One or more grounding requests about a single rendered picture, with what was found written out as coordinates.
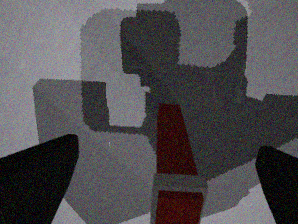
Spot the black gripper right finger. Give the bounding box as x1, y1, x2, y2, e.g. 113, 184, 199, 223
255, 145, 298, 224

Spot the dark red peg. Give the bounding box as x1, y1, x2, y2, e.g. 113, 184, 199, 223
150, 103, 209, 224

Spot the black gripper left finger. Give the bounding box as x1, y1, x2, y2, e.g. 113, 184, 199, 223
0, 135, 80, 224

